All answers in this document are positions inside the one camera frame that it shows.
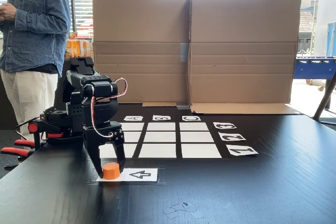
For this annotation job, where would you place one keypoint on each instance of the round orange token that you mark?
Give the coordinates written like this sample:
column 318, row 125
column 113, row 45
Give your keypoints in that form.
column 111, row 172

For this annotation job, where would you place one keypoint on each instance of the white nine-square grid sheet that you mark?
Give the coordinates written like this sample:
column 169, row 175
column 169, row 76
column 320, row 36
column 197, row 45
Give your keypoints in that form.
column 162, row 140

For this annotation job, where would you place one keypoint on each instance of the person's hand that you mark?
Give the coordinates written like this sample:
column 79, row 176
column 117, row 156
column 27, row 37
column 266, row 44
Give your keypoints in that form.
column 8, row 12

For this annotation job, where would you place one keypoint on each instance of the paper sheet letter A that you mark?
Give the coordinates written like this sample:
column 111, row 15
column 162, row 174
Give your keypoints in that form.
column 133, row 118

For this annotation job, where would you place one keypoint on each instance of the white arrow paper sheet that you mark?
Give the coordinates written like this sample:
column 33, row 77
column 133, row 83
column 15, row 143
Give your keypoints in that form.
column 141, row 174

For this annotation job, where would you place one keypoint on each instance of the paper sheet letter B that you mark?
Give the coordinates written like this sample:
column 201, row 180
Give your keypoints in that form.
column 161, row 118

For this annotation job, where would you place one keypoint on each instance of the orange packages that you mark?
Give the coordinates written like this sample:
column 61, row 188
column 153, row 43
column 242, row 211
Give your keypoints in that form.
column 78, row 47

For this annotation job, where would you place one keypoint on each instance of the red and black clamp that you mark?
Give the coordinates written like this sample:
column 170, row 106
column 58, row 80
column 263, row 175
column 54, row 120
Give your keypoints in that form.
column 21, row 151

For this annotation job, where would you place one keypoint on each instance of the grey tape strip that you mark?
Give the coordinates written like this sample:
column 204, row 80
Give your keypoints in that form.
column 184, row 52
column 183, row 106

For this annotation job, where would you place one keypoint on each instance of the paper sheet letter C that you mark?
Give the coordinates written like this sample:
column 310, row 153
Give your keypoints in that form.
column 191, row 118

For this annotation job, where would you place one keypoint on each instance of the brown cardboard box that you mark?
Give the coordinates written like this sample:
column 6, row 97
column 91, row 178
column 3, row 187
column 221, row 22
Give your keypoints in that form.
column 141, row 24
column 244, row 51

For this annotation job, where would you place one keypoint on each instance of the person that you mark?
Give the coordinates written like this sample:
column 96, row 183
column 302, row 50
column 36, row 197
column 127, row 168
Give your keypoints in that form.
column 34, row 37

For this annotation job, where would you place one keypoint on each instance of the paper sheet number 3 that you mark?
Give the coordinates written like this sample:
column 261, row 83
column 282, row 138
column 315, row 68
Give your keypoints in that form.
column 224, row 125

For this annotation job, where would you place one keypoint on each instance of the paper sheet number 2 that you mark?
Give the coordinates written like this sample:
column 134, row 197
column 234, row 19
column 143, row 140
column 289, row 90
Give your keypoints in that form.
column 232, row 137

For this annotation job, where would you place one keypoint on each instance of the paper sheet number 1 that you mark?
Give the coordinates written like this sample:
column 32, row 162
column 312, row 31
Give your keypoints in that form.
column 241, row 150

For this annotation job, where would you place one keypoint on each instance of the blue foosball table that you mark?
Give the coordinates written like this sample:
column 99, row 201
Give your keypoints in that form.
column 315, row 69

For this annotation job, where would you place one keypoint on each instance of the black slanted stand leg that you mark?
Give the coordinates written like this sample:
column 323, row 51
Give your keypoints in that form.
column 325, row 98

